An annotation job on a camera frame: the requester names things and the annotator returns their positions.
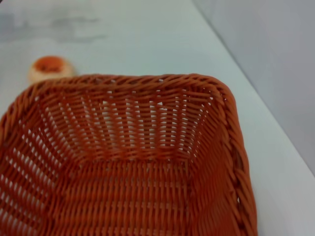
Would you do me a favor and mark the orange woven plastic basket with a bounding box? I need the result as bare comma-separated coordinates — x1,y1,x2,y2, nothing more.
0,73,259,236

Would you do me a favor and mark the round bread bun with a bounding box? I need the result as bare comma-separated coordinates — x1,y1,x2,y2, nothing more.
28,56,75,82

